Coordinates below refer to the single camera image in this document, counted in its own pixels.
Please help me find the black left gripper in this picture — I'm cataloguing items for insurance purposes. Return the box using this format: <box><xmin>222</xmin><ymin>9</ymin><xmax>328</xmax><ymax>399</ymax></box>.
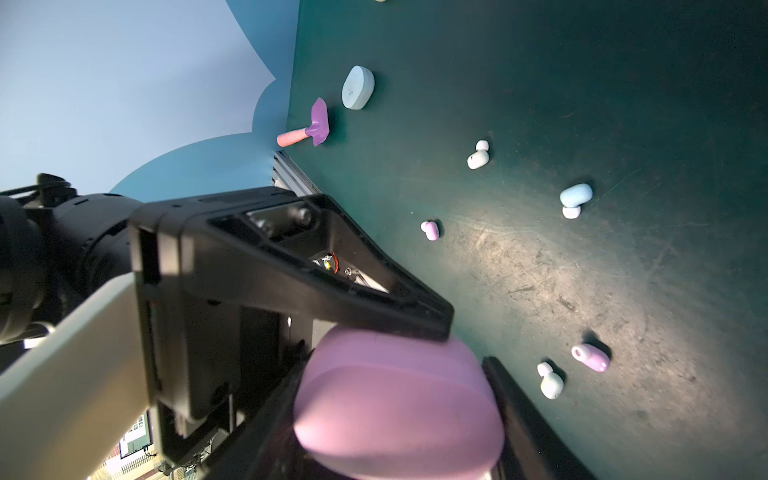
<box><xmin>129</xmin><ymin>187</ymin><xmax>454</xmax><ymax>468</ymax></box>

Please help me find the white earbud front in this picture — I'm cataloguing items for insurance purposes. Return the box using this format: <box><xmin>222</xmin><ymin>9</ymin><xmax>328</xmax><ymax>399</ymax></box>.
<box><xmin>536</xmin><ymin>362</ymin><xmax>565</xmax><ymax>400</ymax></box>

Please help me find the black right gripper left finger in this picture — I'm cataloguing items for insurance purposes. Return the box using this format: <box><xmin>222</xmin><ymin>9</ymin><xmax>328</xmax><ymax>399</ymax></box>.
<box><xmin>205</xmin><ymin>360</ymin><xmax>307</xmax><ymax>479</ymax></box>

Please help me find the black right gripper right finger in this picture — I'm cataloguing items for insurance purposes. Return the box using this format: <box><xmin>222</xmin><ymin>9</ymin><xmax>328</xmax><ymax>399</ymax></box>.
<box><xmin>482</xmin><ymin>356</ymin><xmax>594</xmax><ymax>479</ymax></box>

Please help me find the light blue earbud case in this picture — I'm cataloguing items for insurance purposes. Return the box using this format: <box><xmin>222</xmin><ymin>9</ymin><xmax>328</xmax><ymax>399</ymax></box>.
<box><xmin>341</xmin><ymin>65</ymin><xmax>375</xmax><ymax>110</ymax></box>

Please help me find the pink earbud charging case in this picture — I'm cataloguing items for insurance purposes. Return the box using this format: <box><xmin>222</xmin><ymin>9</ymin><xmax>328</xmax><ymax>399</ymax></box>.
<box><xmin>293</xmin><ymin>326</ymin><xmax>505</xmax><ymax>479</ymax></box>

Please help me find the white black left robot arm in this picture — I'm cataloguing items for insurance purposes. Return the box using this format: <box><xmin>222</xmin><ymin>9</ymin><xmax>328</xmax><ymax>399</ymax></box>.
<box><xmin>1</xmin><ymin>174</ymin><xmax>454</xmax><ymax>479</ymax></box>

